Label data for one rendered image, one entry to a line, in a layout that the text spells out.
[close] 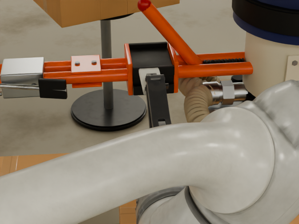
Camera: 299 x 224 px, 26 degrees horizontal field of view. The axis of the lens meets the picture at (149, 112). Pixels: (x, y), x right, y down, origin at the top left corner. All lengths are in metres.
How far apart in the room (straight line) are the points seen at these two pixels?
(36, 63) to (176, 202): 0.49
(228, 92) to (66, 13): 1.79
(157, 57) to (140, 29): 3.26
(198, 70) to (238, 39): 3.16
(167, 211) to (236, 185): 0.13
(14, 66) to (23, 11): 3.63
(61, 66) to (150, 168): 0.61
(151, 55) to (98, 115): 2.25
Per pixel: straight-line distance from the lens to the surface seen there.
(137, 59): 1.10
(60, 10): 2.85
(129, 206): 1.30
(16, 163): 2.15
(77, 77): 1.08
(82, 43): 4.18
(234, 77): 1.26
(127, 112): 3.36
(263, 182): 0.59
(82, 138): 3.22
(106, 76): 1.08
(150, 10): 1.05
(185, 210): 0.67
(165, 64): 1.08
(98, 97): 3.50
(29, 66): 1.10
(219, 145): 0.57
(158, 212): 0.72
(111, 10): 2.95
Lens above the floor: 1.78
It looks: 31 degrees down
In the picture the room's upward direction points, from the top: straight up
